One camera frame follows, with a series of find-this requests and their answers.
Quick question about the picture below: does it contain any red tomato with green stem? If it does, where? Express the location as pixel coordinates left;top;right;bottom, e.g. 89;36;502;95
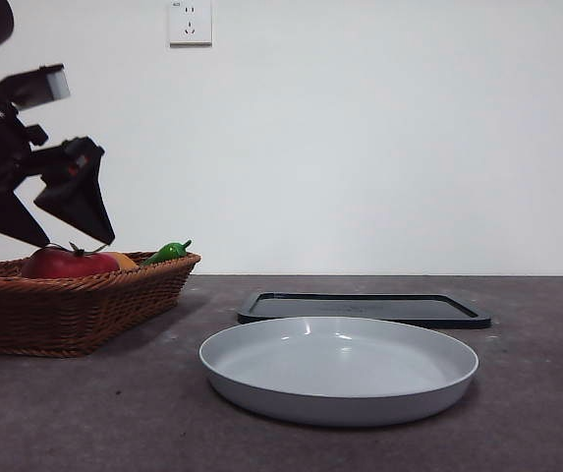
20;241;121;280

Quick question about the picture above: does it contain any yellow-orange potato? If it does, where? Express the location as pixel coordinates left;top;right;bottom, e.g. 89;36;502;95
108;251;141;271

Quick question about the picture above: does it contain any green chili pepper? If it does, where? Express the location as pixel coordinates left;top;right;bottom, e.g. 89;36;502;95
141;239;194;267

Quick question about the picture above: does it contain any brown wicker basket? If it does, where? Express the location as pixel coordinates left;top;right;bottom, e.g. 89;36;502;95
0;251;202;359

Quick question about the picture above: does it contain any white round plate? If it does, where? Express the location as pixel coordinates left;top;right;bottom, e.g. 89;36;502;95
198;315;480;428

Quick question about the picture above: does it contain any dark rectangular tray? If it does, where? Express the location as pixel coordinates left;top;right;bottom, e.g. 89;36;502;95
237;291;492;329

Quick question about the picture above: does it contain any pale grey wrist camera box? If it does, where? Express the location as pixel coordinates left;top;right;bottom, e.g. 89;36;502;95
3;63;72;111

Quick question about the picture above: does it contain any white wall power socket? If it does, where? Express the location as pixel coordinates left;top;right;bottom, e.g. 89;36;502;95
169;0;213;48

